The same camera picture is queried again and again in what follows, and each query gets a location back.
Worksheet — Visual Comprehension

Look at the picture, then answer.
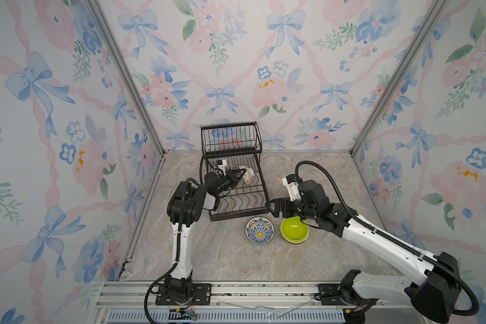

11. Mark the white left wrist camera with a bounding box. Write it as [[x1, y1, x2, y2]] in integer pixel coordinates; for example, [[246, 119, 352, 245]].
[[215, 159, 228, 174]]

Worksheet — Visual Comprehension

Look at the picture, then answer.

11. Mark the white bowl under green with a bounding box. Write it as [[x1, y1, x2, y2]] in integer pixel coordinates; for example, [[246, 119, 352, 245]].
[[283, 237, 306, 244]]

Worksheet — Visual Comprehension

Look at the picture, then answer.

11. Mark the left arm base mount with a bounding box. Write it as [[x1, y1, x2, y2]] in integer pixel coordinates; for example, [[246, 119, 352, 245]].
[[154, 283, 212, 307]]

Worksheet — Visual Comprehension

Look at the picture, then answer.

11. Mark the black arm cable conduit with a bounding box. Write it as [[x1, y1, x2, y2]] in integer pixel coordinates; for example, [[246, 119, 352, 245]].
[[294, 161, 480, 317], [143, 155, 211, 324]]

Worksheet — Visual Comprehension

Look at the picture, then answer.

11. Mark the white maroon patterned bowl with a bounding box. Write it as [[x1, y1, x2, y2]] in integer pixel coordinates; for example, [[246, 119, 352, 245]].
[[241, 166, 255, 185]]

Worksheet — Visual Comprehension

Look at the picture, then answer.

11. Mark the black wire dish rack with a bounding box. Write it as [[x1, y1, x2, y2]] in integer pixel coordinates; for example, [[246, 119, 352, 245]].
[[199, 122, 269, 221]]

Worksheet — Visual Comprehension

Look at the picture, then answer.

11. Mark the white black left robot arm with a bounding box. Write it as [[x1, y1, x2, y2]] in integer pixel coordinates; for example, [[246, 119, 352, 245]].
[[164, 168, 247, 298]]

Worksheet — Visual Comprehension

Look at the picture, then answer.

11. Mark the aluminium corner post left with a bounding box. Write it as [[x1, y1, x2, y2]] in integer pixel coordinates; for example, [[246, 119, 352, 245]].
[[84, 0, 165, 157]]

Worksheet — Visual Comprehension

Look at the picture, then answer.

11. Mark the lime green bowl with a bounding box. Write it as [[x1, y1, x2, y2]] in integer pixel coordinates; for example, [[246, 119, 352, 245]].
[[280, 217, 309, 240]]

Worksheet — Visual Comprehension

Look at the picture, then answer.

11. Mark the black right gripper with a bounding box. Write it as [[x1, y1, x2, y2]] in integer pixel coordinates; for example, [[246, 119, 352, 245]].
[[264, 196, 318, 221]]

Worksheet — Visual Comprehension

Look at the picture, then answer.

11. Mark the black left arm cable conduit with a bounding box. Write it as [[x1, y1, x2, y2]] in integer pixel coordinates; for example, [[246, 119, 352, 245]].
[[143, 155, 211, 324]]

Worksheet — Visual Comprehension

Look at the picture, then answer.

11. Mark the aluminium corner post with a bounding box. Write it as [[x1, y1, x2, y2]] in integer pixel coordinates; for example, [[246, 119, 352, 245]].
[[349, 0, 450, 158], [84, 0, 165, 157]]

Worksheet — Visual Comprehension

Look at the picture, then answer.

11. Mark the blue yellow patterned bowl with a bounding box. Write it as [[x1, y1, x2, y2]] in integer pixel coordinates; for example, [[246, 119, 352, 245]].
[[245, 217, 275, 245]]

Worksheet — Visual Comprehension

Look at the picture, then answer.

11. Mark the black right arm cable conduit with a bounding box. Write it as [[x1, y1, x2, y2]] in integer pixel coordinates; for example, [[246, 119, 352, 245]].
[[294, 161, 480, 317]]

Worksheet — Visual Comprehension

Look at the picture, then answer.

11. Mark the aluminium corner post right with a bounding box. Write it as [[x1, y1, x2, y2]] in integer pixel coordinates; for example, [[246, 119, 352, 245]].
[[349, 0, 450, 158]]

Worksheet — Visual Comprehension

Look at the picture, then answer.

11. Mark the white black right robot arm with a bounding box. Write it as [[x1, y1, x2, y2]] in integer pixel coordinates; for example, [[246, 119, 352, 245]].
[[266, 180, 466, 323]]

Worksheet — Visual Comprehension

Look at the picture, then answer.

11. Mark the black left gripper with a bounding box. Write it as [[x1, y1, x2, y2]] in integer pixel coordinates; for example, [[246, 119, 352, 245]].
[[215, 171, 246, 198]]

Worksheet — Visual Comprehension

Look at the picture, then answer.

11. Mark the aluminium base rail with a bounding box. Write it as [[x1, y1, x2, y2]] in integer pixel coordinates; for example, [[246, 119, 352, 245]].
[[89, 281, 428, 323]]

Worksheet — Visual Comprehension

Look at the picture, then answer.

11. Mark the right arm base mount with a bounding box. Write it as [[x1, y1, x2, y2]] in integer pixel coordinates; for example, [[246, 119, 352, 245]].
[[314, 283, 377, 307]]

